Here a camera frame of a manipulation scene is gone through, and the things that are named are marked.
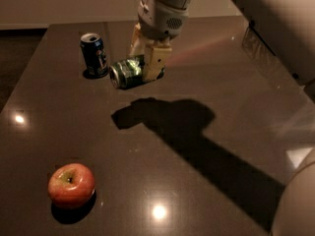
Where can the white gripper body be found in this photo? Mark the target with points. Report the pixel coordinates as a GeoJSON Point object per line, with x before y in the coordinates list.
{"type": "Point", "coordinates": [159, 21]}

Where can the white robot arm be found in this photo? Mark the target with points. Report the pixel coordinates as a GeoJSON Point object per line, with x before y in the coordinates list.
{"type": "Point", "coordinates": [210, 146]}

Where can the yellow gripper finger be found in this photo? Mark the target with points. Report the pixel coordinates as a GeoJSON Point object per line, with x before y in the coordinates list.
{"type": "Point", "coordinates": [138, 42]}
{"type": "Point", "coordinates": [155, 56]}

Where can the green crushed soda can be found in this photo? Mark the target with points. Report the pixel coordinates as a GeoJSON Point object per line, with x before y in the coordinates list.
{"type": "Point", "coordinates": [127, 73]}

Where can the blue soda can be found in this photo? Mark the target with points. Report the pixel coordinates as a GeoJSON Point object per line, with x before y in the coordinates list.
{"type": "Point", "coordinates": [94, 55]}

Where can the red apple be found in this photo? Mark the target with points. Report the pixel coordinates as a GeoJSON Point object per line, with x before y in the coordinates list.
{"type": "Point", "coordinates": [71, 186]}

